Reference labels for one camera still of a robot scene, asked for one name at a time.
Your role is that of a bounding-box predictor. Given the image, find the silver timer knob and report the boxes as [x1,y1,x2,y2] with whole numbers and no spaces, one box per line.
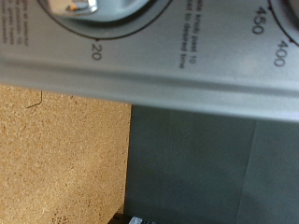
[46,0,157,23]

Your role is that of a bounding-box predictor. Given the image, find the silver toaster oven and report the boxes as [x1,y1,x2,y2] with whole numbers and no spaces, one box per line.
[0,0,299,124]

